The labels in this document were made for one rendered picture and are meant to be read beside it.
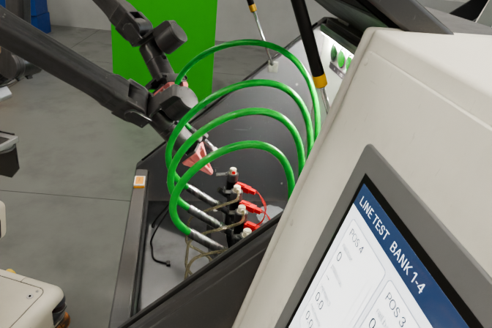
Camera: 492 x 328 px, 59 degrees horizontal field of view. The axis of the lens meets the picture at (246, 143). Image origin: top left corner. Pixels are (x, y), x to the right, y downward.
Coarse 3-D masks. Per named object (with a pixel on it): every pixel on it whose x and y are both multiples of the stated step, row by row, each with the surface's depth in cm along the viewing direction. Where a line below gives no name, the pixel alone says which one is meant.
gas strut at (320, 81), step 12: (300, 0) 56; (300, 12) 57; (300, 24) 58; (312, 36) 59; (312, 48) 60; (312, 60) 61; (312, 72) 62; (324, 72) 62; (324, 84) 63; (324, 96) 64
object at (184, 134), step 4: (172, 128) 98; (184, 128) 100; (164, 132) 99; (180, 132) 99; (184, 132) 100; (188, 132) 101; (164, 136) 99; (168, 136) 98; (180, 136) 99; (184, 136) 99; (188, 136) 100; (176, 140) 99; (180, 140) 99; (184, 140) 99; (200, 140) 98; (176, 144) 99; (180, 144) 99; (176, 148) 100; (172, 152) 103; (172, 156) 100
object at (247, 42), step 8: (232, 40) 100; (240, 40) 99; (248, 40) 98; (256, 40) 98; (216, 48) 101; (224, 48) 101; (272, 48) 98; (280, 48) 97; (200, 56) 103; (288, 56) 97; (192, 64) 104; (296, 64) 98; (184, 72) 106; (304, 72) 98; (176, 80) 107; (312, 88) 99; (312, 96) 100; (320, 120) 102; (320, 128) 103
